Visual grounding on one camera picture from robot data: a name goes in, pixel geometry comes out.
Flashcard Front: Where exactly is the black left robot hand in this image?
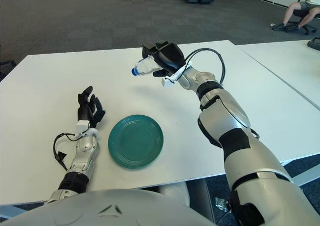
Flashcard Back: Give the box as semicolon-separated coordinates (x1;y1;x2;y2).
76;86;106;128

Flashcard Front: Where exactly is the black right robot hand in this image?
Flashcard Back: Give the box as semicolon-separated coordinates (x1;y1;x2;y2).
141;42;187;78

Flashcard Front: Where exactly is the clear plastic water bottle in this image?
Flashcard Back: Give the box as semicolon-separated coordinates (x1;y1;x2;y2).
131;55;163;78

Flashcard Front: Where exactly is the green round plate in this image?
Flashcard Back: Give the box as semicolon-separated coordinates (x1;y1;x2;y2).
107;114;165;170

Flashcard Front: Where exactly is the black office chair with armrest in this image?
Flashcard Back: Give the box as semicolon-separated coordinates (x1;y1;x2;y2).
0;44;17;83

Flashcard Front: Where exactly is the grey robot torso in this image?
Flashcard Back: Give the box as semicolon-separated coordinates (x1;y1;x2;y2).
0;188;216;226

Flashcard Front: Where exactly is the grey robot thigh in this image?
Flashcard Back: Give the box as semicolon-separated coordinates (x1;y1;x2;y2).
154;179;216;223

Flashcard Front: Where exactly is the seated person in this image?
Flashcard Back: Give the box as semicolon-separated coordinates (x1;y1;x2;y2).
272;0;320;33

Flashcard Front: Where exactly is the seated person's black chair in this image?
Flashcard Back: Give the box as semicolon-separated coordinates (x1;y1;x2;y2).
284;0;318;36

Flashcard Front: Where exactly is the clear plastic piece on floor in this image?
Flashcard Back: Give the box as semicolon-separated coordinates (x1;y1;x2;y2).
214;197;230;213

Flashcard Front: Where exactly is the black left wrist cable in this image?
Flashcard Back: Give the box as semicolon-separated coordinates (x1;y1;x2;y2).
52;132;78;171

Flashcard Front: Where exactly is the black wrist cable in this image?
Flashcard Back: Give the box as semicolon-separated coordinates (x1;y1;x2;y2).
52;132;78;171
184;48;226;85

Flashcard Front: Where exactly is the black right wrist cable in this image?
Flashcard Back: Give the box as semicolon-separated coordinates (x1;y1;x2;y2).
184;48;226;85

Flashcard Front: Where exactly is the white table leg frame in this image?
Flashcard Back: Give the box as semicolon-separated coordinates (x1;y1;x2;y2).
0;201;48;213
281;158;320;188

